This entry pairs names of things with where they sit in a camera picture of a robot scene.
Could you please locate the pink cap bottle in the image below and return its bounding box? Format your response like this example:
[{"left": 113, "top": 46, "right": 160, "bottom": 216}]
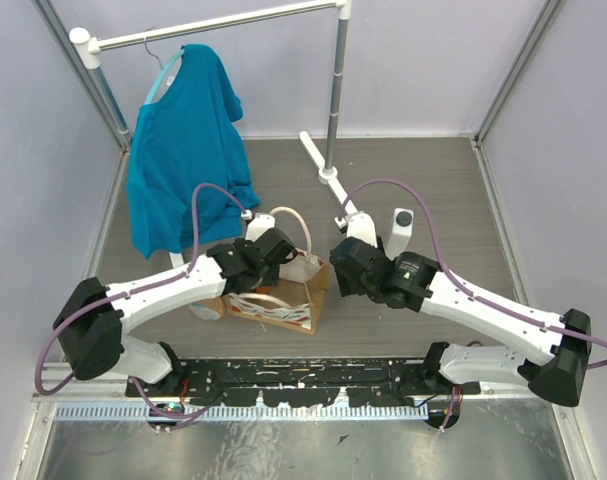
[{"left": 189, "top": 297, "right": 226, "bottom": 322}]

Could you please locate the white bottle grey cap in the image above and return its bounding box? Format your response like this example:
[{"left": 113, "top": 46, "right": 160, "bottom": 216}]
[{"left": 384, "top": 208, "right": 414, "bottom": 260}]

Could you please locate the white metal clothes rack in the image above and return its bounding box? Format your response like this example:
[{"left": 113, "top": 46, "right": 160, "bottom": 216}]
[{"left": 68, "top": 0, "right": 363, "bottom": 223}]

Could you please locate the blue pump bottle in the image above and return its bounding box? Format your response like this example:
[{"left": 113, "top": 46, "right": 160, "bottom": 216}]
[{"left": 253, "top": 280, "right": 275, "bottom": 295}]

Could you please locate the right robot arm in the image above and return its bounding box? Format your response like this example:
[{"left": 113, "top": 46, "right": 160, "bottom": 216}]
[{"left": 330, "top": 237, "right": 591, "bottom": 407}]

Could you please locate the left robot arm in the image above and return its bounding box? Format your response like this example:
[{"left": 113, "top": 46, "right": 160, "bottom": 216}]
[{"left": 53, "top": 228, "right": 297, "bottom": 396}]

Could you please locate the burlap canvas bag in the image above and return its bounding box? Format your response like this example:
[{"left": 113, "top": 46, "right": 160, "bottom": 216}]
[{"left": 222, "top": 206, "right": 329, "bottom": 335}]

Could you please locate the teal t-shirt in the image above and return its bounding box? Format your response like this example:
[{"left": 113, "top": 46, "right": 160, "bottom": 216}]
[{"left": 126, "top": 44, "right": 260, "bottom": 258}]

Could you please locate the light blue clothes hanger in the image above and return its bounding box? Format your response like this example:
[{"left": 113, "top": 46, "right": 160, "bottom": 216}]
[{"left": 144, "top": 48, "right": 184, "bottom": 105}]

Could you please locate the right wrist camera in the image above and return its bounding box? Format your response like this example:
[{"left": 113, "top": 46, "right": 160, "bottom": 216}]
[{"left": 334, "top": 211, "right": 378, "bottom": 248}]

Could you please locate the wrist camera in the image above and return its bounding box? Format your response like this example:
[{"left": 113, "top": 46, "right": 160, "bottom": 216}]
[
  {"left": 334, "top": 211, "right": 378, "bottom": 248},
  {"left": 242, "top": 213, "right": 276, "bottom": 241}
]

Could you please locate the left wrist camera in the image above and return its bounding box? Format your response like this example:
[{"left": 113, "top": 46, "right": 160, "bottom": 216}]
[{"left": 242, "top": 213, "right": 276, "bottom": 241}]

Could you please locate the white cable duct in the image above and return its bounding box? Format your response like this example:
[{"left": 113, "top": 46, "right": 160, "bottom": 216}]
[{"left": 53, "top": 402, "right": 429, "bottom": 422}]

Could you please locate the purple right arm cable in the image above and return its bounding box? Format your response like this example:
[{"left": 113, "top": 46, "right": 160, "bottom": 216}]
[{"left": 335, "top": 178, "right": 607, "bottom": 436}]

